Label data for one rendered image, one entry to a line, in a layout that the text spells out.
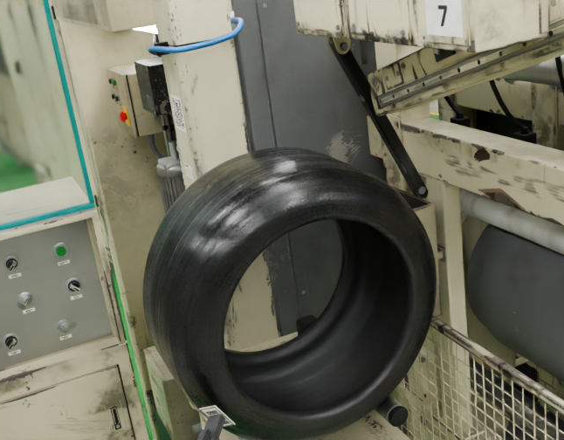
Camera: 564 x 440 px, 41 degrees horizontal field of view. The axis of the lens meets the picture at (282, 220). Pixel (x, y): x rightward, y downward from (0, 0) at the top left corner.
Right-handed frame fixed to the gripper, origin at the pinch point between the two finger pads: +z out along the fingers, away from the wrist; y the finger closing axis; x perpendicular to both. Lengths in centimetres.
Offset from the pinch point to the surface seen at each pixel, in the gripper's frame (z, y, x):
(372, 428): 24.9, 38.4, 5.1
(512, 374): 27, 31, 40
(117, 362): 37, 13, -61
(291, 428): 8.2, 12.4, 6.5
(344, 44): 74, -25, 26
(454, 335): 40, 31, 27
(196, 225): 23.1, -27.4, 9.2
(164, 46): 58, -47, 1
